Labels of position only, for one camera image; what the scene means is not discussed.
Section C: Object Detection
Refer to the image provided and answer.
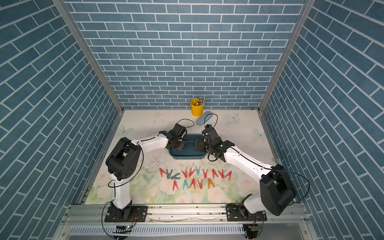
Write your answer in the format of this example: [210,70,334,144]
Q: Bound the teal plastic storage box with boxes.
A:
[169,134,207,160]

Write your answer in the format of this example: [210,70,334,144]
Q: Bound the red clothespin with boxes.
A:
[182,171,189,179]
[225,171,232,180]
[203,169,208,179]
[188,168,196,178]
[212,169,219,179]
[218,170,226,179]
[160,168,168,177]

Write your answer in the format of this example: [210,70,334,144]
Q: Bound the grey-teal clothespin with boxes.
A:
[166,169,173,179]
[170,173,181,180]

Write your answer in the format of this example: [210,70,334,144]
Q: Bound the red clothespin second row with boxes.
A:
[197,180,203,190]
[173,180,179,192]
[189,179,196,189]

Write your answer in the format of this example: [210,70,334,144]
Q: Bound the teal clothespin second row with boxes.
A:
[183,179,189,189]

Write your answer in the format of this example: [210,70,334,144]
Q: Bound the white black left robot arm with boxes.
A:
[106,124,187,211]

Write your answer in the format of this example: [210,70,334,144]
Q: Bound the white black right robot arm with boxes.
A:
[194,125,296,217]

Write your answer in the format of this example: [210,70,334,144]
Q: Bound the grey fabric glasses case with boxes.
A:
[196,111,213,126]

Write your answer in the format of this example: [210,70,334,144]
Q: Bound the yellow metal bucket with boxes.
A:
[190,98,204,117]

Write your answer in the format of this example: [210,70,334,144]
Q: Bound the pens in bucket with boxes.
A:
[195,97,205,106]

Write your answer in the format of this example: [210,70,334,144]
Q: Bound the right aluminium corner post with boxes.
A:
[258,0,317,114]

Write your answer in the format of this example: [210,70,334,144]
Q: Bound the aluminium corner post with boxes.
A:
[258,0,317,114]
[51,0,124,114]

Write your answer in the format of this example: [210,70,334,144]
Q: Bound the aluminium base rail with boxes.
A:
[62,204,311,226]

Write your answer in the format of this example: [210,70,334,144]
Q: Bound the left aluminium corner post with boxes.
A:
[51,0,124,114]

